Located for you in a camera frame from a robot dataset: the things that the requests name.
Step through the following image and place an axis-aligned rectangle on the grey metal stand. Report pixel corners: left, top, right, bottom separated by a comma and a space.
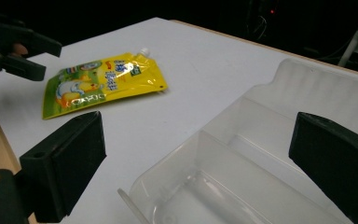
337, 0, 358, 68

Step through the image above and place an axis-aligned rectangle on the clear plastic storage container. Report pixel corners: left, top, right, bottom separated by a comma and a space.
117, 57, 358, 224

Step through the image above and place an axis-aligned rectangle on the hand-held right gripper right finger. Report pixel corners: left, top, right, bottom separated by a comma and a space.
288, 111, 358, 224

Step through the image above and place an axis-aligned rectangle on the yellow spouted drink pouch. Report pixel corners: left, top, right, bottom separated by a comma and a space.
41, 47, 169, 121

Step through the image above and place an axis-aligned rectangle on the grey cable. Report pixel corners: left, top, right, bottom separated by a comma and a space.
251, 13, 269, 41

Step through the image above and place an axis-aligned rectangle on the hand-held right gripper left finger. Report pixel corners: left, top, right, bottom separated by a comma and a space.
19, 110, 107, 224

